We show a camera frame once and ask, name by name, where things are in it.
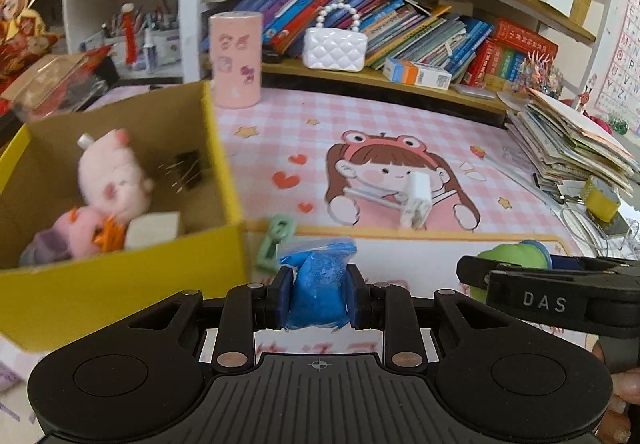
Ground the large red snack bag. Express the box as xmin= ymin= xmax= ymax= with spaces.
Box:
xmin=0 ymin=0 xmax=67 ymax=81

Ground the alphabet wall poster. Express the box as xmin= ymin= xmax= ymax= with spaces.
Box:
xmin=597 ymin=0 xmax=640 ymax=138

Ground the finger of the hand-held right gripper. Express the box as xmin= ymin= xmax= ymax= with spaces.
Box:
xmin=457 ymin=255 xmax=640 ymax=338
xmin=551 ymin=255 xmax=619 ymax=271

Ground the stack of papers and booklets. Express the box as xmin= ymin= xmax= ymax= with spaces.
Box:
xmin=505 ymin=88 xmax=637 ymax=198

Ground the brown cardboard sheet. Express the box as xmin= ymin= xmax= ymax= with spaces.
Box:
xmin=0 ymin=52 xmax=102 ymax=101

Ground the white charger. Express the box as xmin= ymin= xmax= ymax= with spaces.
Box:
xmin=398 ymin=170 xmax=434 ymax=231

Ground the white pen organizer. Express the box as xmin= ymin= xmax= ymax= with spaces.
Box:
xmin=102 ymin=8 xmax=181 ymax=75

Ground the wooden bookshelf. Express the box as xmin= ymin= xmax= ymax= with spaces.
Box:
xmin=202 ymin=0 xmax=615 ymax=116

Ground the yellow cardboard box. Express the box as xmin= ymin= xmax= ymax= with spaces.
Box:
xmin=0 ymin=81 xmax=246 ymax=353

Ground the blue plastic pouch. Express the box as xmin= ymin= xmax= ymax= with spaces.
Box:
xmin=276 ymin=236 xmax=359 ymax=331

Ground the pink and orange plush toy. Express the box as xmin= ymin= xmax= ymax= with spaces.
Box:
xmin=20 ymin=205 xmax=127 ymax=266

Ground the red and white tassel figure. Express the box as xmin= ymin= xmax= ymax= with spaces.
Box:
xmin=120 ymin=2 xmax=139 ymax=68

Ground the pink plush pig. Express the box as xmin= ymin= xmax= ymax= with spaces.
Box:
xmin=77 ymin=128 xmax=156 ymax=221

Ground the pink printed tube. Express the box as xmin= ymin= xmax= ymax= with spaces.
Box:
xmin=208 ymin=11 xmax=264 ymax=108

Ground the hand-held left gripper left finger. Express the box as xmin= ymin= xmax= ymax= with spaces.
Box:
xmin=127 ymin=269 xmax=294 ymax=373

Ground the row of colourful books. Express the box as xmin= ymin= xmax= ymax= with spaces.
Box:
xmin=232 ymin=0 xmax=494 ymax=86

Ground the red boxed book set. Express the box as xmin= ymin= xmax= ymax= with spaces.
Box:
xmin=467 ymin=19 xmax=560 ymax=93

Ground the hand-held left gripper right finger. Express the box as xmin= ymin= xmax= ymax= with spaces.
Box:
xmin=346 ymin=265 xmax=517 ymax=373

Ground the white quilted pearl-handle handbag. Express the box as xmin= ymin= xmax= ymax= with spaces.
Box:
xmin=303 ymin=2 xmax=369 ymax=74

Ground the yellow tape roll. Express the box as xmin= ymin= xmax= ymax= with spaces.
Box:
xmin=582 ymin=176 xmax=624 ymax=221

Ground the person's right hand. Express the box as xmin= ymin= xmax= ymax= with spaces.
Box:
xmin=596 ymin=370 xmax=640 ymax=444

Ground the orange and blue carton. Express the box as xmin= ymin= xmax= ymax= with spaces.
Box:
xmin=383 ymin=57 xmax=454 ymax=91

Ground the black binder clip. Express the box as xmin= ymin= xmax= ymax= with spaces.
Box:
xmin=159 ymin=150 xmax=206 ymax=191

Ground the green ball toy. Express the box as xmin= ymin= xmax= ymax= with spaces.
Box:
xmin=470 ymin=239 xmax=555 ymax=305

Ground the tangle of wires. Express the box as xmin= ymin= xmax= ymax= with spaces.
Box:
xmin=554 ymin=194 xmax=640 ymax=261

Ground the pink printed table mat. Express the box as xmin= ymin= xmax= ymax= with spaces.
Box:
xmin=0 ymin=83 xmax=603 ymax=407

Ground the white paper card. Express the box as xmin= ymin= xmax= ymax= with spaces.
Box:
xmin=124 ymin=211 xmax=184 ymax=251

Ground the green plastic clip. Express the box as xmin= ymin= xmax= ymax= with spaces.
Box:
xmin=256 ymin=216 xmax=296 ymax=273

